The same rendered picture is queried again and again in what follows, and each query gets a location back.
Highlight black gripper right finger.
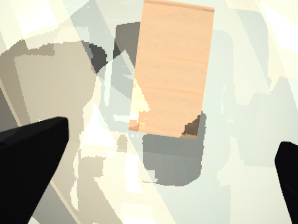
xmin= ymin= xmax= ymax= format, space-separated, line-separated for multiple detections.
xmin=274 ymin=141 xmax=298 ymax=224

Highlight peach triangular block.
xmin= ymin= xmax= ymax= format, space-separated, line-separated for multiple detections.
xmin=129 ymin=3 xmax=214 ymax=140
xmin=144 ymin=0 xmax=216 ymax=12

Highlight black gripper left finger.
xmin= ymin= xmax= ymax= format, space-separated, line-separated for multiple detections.
xmin=0 ymin=116 xmax=69 ymax=224

